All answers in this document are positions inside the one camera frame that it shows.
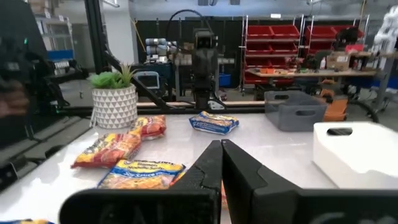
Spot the dark grey plastic bin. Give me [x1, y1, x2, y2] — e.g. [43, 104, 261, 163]
[264, 90, 328, 133]

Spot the wooden workbench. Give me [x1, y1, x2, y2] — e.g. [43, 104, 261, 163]
[245, 67, 389, 110]

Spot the metal storage rack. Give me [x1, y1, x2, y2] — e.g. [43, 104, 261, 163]
[34, 12, 76, 75]

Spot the blue plastic crate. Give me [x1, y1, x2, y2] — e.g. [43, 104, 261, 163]
[218, 72, 233, 88]

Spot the person's hand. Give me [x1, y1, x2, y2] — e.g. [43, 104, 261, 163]
[0, 80, 29, 118]

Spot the metal shelf with red bins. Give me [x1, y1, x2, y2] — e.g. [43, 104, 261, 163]
[302, 14, 371, 57]
[241, 14, 302, 91]

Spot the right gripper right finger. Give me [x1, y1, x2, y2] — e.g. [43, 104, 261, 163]
[221, 139, 398, 224]

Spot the white plastic bin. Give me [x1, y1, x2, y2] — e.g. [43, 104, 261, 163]
[312, 121, 398, 190]

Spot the blue soy sauce ramen pack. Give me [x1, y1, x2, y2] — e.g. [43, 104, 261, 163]
[96, 159, 187, 190]
[188, 111, 240, 136]

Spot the black vacuum hose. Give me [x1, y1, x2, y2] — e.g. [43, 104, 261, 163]
[348, 98, 380, 124]

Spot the orange shop vacuum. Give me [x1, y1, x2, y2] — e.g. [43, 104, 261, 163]
[320, 88, 349, 123]

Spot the cardboard box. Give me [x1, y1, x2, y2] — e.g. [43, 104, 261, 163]
[325, 51, 351, 71]

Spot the red roast beef ramen pack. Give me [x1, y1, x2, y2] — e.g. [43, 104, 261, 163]
[70, 132, 142, 170]
[129, 114, 167, 141]

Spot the white humanoid robot figure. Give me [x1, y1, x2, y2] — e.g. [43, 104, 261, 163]
[372, 4, 398, 54]

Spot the green plant in white pot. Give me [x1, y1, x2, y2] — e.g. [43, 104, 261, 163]
[88, 62, 139, 130]

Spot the robot teach pendant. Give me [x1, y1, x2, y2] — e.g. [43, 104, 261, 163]
[134, 70, 161, 91]

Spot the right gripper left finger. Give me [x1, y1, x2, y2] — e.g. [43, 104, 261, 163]
[58, 139, 223, 224]

